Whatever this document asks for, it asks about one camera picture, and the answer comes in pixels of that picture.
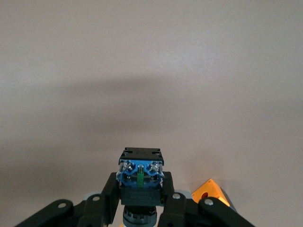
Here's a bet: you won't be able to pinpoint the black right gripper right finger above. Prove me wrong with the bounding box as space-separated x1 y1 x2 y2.
158 171 256 227

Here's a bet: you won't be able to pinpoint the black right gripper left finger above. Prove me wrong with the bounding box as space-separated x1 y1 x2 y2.
14 172 122 227

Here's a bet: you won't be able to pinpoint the yellow push button blue contacts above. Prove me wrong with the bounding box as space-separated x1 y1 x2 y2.
116 147 166 227

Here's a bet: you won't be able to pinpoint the orange black button box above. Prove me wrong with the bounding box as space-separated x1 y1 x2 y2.
191 179 237 212

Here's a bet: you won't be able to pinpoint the brown table cover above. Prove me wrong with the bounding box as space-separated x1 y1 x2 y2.
0 0 303 227

